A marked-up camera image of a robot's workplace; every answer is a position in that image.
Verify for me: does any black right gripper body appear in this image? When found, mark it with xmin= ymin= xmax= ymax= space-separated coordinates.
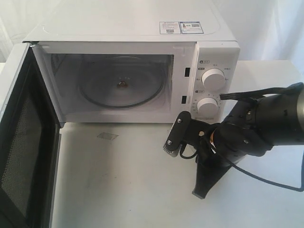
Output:
xmin=186 ymin=119 xmax=252 ymax=166

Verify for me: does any white microwave door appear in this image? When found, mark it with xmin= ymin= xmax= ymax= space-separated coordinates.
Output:
xmin=0 ymin=43 xmax=61 ymax=228

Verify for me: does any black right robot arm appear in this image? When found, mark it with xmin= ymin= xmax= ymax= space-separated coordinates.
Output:
xmin=190 ymin=82 xmax=304 ymax=199

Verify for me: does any glass microwave turntable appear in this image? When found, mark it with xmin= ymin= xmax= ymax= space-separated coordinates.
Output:
xmin=79 ymin=56 xmax=166 ymax=109

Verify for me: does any white microwave oven body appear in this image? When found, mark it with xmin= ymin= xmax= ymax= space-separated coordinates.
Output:
xmin=24 ymin=0 xmax=240 ymax=124

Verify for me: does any lower white control knob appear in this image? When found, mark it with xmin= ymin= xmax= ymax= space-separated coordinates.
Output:
xmin=197 ymin=97 xmax=219 ymax=117

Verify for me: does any white control knob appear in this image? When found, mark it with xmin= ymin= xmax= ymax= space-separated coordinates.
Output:
xmin=201 ymin=68 xmax=226 ymax=90
xmin=197 ymin=97 xmax=219 ymax=117

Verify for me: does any upper white control knob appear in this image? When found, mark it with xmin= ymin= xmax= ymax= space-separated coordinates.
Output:
xmin=201 ymin=68 xmax=226 ymax=90

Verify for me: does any right blue label sticker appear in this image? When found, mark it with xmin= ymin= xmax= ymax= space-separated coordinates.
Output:
xmin=180 ymin=21 xmax=204 ymax=34

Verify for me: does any left warning label sticker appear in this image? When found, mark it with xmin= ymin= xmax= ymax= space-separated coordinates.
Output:
xmin=159 ymin=21 xmax=181 ymax=35

